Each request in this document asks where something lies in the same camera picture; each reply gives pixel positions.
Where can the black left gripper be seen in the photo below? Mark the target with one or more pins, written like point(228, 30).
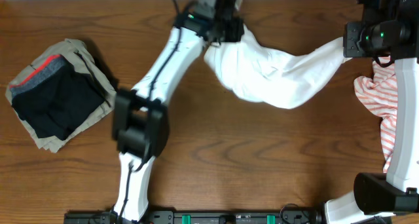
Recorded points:
point(236, 28)

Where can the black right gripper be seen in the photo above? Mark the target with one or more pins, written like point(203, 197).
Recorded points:
point(352, 48)

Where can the white t-shirt green logo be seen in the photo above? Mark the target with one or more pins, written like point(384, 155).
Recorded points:
point(259, 74)

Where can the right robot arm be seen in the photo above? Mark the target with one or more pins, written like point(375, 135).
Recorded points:
point(387, 33)

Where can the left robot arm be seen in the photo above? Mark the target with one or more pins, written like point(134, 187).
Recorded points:
point(140, 121)

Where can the pink white striped shirt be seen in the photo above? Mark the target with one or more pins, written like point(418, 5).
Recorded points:
point(380, 96)

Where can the folded khaki garment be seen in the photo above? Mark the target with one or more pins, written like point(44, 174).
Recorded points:
point(75, 52)

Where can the folded black garment red waistband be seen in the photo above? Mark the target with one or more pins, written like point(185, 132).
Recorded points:
point(55, 99)

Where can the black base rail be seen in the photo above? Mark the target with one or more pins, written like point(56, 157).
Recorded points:
point(286, 216)

